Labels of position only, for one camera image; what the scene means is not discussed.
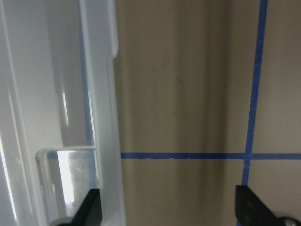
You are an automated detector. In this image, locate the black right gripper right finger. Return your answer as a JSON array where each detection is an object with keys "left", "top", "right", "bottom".
[{"left": 235, "top": 185, "right": 301, "bottom": 226}]

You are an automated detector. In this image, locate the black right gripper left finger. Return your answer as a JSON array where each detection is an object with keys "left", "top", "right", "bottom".
[{"left": 49, "top": 189, "right": 103, "bottom": 226}]

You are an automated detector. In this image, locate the clear plastic box lid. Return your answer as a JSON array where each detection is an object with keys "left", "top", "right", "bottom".
[{"left": 0, "top": 0, "right": 126, "bottom": 226}]

